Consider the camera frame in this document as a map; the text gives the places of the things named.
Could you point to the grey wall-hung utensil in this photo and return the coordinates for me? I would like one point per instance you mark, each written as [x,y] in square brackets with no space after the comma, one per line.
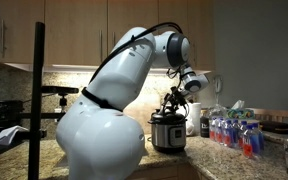
[218,85]

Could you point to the wooden chair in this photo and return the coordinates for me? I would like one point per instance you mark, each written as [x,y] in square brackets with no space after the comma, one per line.
[277,115]

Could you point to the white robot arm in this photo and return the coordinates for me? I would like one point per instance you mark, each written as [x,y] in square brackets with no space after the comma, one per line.
[100,133]

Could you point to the silver rice cooker pot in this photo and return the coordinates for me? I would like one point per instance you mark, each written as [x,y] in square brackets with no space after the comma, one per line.
[164,136]

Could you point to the green colourful package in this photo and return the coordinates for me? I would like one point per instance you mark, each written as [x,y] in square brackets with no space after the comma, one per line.
[239,114]

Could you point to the dark flat pan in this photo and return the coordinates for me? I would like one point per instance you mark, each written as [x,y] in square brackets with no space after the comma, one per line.
[275,126]

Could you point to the black vertical stand pole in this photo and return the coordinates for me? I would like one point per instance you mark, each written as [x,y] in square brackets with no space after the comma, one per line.
[36,100]

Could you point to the white crumpled paper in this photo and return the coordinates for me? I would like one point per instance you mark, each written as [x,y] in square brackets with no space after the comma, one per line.
[9,135]

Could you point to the Fiji water bottle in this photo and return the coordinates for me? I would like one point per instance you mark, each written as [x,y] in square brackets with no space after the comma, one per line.
[249,146]
[261,140]
[236,133]
[228,138]
[242,130]
[212,133]
[219,136]

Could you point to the black bottle with white print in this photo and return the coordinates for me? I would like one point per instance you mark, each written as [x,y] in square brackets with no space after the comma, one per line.
[204,128]

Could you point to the white tissue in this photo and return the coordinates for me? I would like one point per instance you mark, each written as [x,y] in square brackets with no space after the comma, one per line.
[238,104]

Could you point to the black stereo camera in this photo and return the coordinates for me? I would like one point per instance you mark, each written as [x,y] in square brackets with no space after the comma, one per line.
[59,89]

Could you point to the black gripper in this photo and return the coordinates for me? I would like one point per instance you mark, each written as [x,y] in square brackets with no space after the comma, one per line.
[179,98]

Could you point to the black stove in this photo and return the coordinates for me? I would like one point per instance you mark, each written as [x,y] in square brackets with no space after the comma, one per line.
[0,113]

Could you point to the wooden wall cabinets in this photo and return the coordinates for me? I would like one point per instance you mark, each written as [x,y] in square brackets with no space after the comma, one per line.
[74,33]

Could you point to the white paper towel roll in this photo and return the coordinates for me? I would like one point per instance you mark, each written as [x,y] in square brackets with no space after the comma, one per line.
[194,120]

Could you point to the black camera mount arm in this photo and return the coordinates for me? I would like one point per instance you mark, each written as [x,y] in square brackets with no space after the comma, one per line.
[44,115]

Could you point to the clear plastic bag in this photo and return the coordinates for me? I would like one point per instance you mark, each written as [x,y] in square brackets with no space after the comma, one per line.
[217,111]

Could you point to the wooden base cabinet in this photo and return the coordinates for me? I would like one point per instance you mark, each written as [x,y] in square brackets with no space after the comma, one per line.
[157,173]

